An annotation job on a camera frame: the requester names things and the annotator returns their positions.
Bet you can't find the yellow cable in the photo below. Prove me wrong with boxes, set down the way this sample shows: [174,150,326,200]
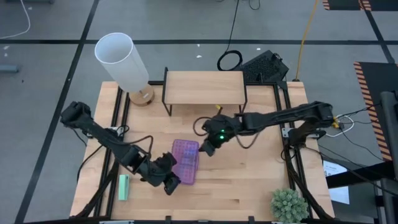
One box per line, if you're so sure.
[295,0,320,82]

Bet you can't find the grey metal stand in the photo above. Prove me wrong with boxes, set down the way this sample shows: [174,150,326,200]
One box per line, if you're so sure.
[379,90,398,224]

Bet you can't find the grey floor block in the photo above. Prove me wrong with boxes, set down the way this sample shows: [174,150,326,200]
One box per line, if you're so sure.
[0,64,19,74]

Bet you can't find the white shade table lamp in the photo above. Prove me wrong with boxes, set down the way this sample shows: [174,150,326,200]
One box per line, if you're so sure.
[94,32,155,107]

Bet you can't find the green artificial plant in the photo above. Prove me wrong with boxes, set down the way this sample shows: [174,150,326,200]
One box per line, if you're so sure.
[269,188,310,224]

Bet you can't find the wooden shelf riser black legs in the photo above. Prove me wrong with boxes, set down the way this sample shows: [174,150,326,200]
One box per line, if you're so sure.
[161,67,249,118]

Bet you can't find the black metal table frame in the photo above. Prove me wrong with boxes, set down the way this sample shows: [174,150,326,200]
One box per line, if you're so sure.
[70,80,336,224]

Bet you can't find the black coiled cable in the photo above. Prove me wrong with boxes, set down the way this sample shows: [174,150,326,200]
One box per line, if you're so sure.
[216,0,243,72]

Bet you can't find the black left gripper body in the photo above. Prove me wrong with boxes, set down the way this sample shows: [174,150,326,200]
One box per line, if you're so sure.
[138,152,178,187]

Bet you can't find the mint green eraser block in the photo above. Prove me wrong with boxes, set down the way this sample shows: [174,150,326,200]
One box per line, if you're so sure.
[118,174,131,202]

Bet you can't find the purple-lidded clear pencil case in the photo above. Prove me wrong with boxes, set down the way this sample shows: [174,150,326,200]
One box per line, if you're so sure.
[172,139,200,186]

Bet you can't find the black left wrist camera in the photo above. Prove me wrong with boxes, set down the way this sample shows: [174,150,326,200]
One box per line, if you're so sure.
[164,182,180,196]

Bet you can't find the white cable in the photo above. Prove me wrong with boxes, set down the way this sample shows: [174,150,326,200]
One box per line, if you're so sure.
[0,0,31,40]

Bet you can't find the black orange hazard striped mat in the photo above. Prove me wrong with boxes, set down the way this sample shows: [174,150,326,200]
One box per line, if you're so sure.
[353,61,398,162]
[322,0,398,12]

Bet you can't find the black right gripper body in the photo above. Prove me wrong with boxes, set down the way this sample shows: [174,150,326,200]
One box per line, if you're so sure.
[201,114,245,144]

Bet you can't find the white printed sheet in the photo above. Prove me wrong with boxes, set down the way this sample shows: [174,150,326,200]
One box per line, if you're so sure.
[322,160,351,205]

